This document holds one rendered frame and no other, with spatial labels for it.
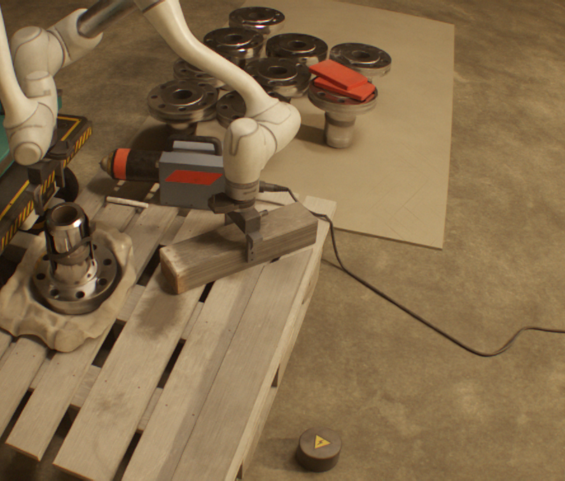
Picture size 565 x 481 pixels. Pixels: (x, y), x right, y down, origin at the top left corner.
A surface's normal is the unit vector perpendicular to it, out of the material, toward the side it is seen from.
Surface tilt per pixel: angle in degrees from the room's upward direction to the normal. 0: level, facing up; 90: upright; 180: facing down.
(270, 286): 0
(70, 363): 0
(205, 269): 90
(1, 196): 0
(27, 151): 99
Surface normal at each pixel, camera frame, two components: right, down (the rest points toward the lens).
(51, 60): 0.90, 0.29
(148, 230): 0.07, -0.77
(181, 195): -0.08, 0.63
